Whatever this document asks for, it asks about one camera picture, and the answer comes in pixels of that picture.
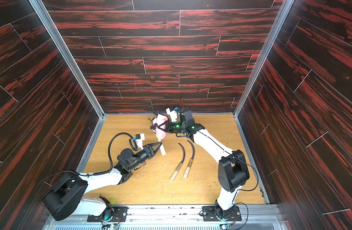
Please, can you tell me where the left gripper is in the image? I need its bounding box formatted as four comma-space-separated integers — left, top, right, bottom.
127, 143, 161, 172

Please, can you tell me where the pink rag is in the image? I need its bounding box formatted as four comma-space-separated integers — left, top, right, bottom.
150, 114, 169, 140

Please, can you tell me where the small sickle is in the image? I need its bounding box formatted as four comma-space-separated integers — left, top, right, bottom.
157, 137, 166, 156
169, 143, 187, 182
183, 140, 195, 178

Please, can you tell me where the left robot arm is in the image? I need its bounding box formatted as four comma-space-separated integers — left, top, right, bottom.
43, 142, 162, 221

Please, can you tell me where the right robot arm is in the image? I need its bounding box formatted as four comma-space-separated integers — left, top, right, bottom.
151, 107, 250, 221

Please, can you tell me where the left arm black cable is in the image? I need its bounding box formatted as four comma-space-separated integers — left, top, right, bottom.
78, 132, 136, 176

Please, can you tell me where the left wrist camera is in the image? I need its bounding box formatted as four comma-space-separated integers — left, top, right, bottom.
132, 133, 145, 150

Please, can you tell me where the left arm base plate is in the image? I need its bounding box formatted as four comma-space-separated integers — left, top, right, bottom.
87, 206, 129, 223

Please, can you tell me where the aluminium front rail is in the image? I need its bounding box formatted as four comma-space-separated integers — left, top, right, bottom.
43, 204, 289, 230

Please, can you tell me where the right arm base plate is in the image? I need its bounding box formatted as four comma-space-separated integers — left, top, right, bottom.
199, 206, 242, 221

